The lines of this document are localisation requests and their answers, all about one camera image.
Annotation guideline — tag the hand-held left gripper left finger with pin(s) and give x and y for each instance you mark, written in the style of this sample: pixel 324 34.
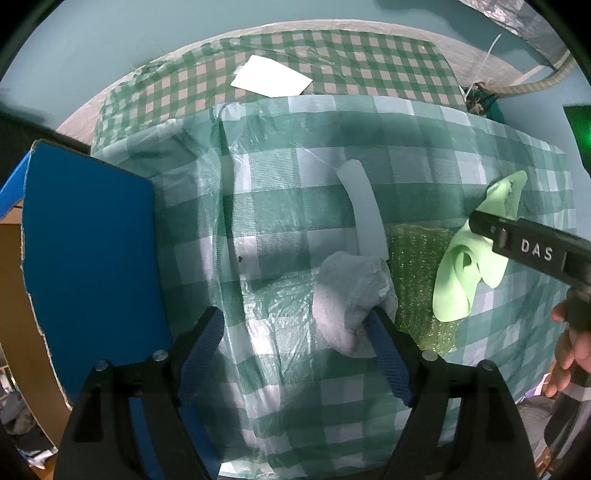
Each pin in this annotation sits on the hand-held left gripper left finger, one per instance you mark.
pixel 203 350

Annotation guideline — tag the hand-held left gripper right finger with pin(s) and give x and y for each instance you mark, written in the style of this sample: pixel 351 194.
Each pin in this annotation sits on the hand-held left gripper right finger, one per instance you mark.
pixel 388 355

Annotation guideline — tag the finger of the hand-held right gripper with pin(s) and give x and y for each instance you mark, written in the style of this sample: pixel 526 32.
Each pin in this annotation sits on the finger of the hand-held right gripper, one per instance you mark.
pixel 489 226

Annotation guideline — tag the lime green cloth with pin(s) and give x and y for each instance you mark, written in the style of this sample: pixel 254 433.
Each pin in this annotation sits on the lime green cloth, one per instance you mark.
pixel 457 281

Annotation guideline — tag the light grey fuzzy cloth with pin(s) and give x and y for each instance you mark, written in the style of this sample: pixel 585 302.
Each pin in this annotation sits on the light grey fuzzy cloth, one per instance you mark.
pixel 346 300

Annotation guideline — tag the blue cardboard box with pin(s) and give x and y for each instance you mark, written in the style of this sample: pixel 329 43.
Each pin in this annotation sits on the blue cardboard box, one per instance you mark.
pixel 92 254

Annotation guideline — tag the person's right hand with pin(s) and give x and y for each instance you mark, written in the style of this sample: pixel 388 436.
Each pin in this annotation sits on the person's right hand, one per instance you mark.
pixel 577 355

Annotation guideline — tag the green bubble wrap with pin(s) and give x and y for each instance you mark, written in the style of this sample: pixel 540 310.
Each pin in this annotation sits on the green bubble wrap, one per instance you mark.
pixel 415 277

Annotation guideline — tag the green white checked plastic sheet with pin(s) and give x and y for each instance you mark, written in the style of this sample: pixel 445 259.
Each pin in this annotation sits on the green white checked plastic sheet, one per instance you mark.
pixel 286 184

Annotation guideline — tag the green beige checked cloth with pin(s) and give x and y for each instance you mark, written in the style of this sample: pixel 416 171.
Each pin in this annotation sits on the green beige checked cloth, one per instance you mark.
pixel 369 69

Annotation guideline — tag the silver foil curtain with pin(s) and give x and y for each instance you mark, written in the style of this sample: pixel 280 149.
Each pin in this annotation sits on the silver foil curtain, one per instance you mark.
pixel 521 23

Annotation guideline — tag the white paper sheet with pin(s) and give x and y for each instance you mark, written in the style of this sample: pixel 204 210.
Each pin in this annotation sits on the white paper sheet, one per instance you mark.
pixel 272 78

